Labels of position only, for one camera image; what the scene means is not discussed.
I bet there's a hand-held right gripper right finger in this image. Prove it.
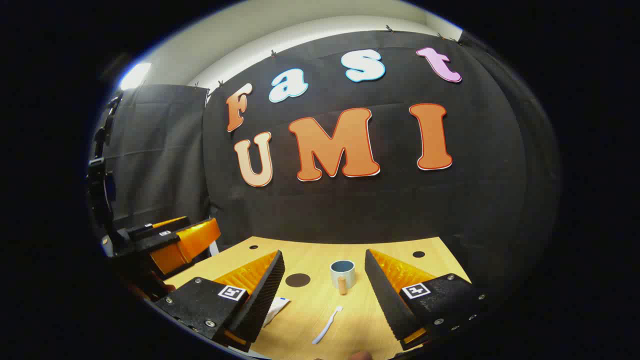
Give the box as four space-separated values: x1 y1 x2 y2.
364 249 488 351

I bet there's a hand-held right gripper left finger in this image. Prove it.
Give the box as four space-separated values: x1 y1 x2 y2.
152 250 286 353

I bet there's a white toothpaste tube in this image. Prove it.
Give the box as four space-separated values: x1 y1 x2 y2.
262 296 292 328

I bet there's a blue cup with wooden handle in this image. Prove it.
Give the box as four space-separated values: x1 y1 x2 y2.
330 260 357 296

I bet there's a white toothbrush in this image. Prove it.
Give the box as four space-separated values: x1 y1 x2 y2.
312 306 344 345

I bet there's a wooden desktop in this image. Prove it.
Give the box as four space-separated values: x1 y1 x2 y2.
165 236 473 360

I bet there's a plain dark curtain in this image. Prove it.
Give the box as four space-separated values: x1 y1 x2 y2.
102 84 211 231

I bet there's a black backdrop cloth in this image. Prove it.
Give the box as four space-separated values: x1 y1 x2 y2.
202 30 561 296

